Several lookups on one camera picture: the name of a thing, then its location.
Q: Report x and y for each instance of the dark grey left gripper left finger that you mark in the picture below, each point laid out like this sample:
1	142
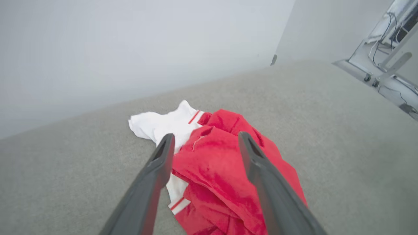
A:
147	195

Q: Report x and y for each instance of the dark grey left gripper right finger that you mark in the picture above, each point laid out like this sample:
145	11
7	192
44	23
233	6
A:
277	202

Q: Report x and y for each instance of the red and white Bulls jersey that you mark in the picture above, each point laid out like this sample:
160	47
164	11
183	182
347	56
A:
215	169

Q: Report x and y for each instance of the grey fabric sofa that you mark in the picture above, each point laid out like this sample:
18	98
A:
65	163

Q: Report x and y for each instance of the grey metal frame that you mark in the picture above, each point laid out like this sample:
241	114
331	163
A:
392	62

